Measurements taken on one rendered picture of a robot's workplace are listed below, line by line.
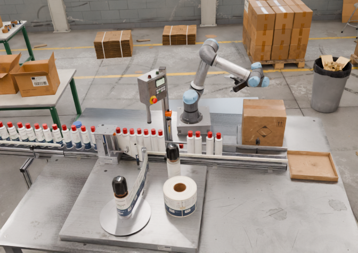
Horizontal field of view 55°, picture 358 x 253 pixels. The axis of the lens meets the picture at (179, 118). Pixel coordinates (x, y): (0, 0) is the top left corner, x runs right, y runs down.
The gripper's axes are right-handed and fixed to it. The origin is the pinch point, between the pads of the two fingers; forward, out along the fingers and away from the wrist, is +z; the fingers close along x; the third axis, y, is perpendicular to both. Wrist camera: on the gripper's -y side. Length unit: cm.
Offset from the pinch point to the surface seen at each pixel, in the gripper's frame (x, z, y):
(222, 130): -30.0, 2.8, -22.8
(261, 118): -13.5, -37.4, -24.0
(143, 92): 41, 14, -67
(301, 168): -48, -63, -35
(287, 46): -116, 77, 269
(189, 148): -9, -1, -66
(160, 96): 32, 10, -59
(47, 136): 32, 89, -110
